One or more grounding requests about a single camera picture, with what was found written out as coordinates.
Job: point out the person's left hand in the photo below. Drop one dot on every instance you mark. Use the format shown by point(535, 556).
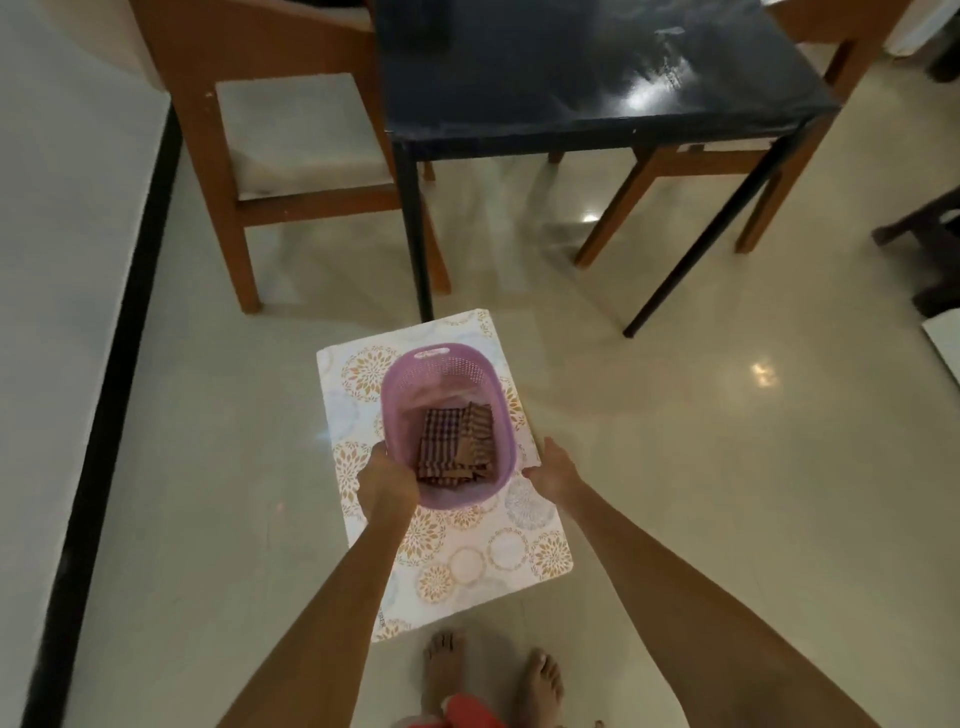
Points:
point(386, 484)

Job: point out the person's right hand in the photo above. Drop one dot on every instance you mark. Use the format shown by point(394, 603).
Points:
point(555, 472)

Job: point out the brown striped cloth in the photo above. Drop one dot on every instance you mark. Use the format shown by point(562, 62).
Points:
point(454, 446)

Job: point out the beige stool with patterned top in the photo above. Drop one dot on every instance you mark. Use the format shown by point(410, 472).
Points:
point(487, 555)

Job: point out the purple plastic basket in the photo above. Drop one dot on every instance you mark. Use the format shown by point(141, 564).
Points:
point(450, 375)

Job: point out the beige cushioned wooden chair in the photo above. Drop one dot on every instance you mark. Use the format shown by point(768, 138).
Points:
point(300, 127)
point(810, 19)

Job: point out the person's right forearm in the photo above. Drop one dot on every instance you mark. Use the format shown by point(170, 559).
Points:
point(690, 600)

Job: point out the person's left forearm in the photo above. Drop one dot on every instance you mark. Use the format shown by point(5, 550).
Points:
point(330, 622)

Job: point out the person's left foot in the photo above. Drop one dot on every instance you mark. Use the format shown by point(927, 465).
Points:
point(444, 667)

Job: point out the person's foot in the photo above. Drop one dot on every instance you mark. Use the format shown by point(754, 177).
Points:
point(538, 686)
point(444, 667)

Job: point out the person's right foot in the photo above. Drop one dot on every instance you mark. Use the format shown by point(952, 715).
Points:
point(538, 686)

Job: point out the person's red garment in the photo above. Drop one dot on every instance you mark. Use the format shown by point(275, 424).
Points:
point(472, 712)

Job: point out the white flat board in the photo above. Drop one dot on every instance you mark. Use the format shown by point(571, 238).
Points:
point(946, 345)

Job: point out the black marble table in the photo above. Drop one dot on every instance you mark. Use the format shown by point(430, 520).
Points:
point(562, 60)

